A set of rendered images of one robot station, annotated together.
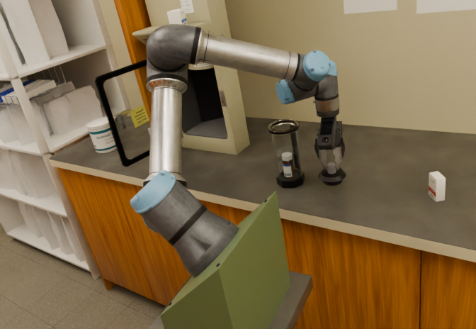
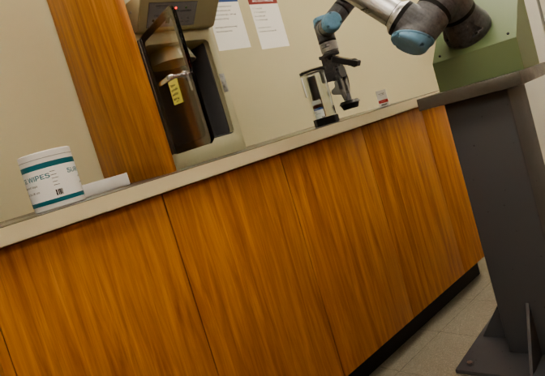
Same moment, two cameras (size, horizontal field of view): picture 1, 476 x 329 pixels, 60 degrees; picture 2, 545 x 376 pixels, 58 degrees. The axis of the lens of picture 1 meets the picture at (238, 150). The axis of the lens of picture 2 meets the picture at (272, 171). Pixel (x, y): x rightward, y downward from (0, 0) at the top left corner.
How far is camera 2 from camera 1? 2.31 m
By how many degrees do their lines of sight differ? 78
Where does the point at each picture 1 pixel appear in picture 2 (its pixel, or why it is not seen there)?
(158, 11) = not seen: outside the picture
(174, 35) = not seen: outside the picture
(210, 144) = (216, 147)
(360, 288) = (413, 168)
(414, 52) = (268, 76)
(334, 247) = (393, 138)
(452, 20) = (280, 53)
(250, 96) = not seen: hidden behind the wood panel
